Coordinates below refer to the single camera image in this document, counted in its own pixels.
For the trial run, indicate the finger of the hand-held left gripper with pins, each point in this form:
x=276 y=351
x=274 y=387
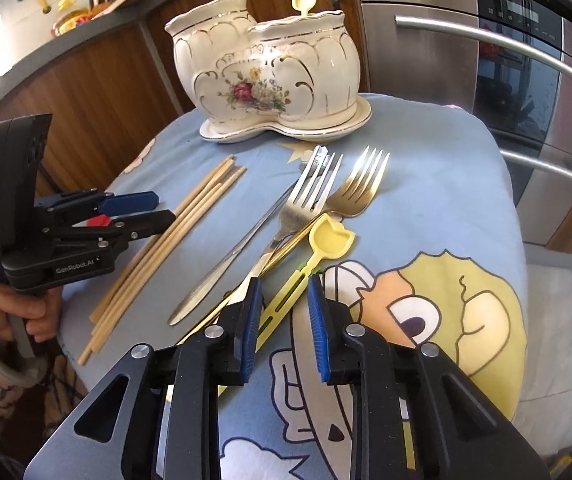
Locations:
x=126 y=202
x=148 y=224

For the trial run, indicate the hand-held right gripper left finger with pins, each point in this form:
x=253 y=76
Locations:
x=251 y=332

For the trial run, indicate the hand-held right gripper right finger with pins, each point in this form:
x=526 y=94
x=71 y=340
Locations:
x=318 y=332

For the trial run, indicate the metal spoon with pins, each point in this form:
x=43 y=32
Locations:
x=206 y=285

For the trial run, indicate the yellow cat-shaped plastic spoon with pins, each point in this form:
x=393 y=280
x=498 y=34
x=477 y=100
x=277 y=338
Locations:
x=302 y=2
x=331 y=239

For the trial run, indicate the silver fork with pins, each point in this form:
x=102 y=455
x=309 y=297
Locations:
x=303 y=205

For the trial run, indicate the gold fork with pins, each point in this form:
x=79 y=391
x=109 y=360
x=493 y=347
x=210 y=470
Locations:
x=360 y=185

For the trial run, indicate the white floral ceramic utensil holder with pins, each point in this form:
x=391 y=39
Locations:
x=266 y=70

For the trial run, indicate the person's left hand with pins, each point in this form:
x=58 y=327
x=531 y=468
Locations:
x=21 y=305

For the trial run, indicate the brown wooden cabinet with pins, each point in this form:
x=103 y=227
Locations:
x=91 y=105

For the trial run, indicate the blue cartoon printed blanket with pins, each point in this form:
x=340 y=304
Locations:
x=440 y=210

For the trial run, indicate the grey kitchen countertop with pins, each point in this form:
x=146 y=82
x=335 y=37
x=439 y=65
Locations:
x=66 y=40

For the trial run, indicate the yellow rimmed bowl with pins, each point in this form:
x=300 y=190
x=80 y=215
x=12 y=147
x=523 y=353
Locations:
x=71 y=22

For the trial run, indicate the stainless steel oven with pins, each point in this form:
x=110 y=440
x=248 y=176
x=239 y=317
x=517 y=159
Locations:
x=515 y=60

